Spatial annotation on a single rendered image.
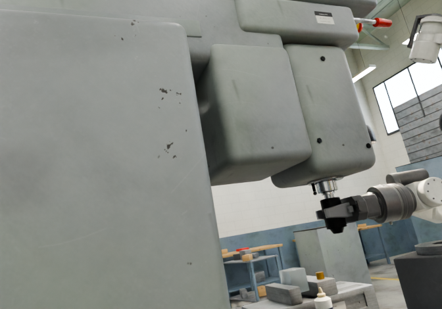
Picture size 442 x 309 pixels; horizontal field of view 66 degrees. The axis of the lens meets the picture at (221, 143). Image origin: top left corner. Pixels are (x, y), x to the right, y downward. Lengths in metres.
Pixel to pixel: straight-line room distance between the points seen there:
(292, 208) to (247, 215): 1.21
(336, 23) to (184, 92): 0.52
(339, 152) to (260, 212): 7.35
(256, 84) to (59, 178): 0.42
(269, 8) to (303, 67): 0.15
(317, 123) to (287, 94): 0.10
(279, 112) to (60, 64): 0.41
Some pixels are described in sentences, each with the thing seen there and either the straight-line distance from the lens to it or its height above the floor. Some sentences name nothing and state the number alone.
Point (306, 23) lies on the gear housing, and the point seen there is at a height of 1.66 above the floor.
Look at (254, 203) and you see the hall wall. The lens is 8.06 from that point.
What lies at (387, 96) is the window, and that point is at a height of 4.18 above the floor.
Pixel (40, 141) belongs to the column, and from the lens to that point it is 0.46.
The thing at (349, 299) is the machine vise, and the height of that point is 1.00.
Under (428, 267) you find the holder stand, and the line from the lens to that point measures 0.63.
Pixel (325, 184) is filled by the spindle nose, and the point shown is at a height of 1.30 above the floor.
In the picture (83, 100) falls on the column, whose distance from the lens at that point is 0.48.
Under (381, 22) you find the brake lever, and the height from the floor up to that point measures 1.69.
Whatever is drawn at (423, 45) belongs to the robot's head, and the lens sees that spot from 1.06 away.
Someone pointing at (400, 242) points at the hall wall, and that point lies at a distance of 10.52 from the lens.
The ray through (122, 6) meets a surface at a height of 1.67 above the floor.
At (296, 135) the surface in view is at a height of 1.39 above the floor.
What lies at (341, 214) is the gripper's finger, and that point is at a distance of 0.83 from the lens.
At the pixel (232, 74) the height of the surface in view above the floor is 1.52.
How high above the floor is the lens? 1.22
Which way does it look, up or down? 15 degrees up
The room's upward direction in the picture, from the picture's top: 10 degrees counter-clockwise
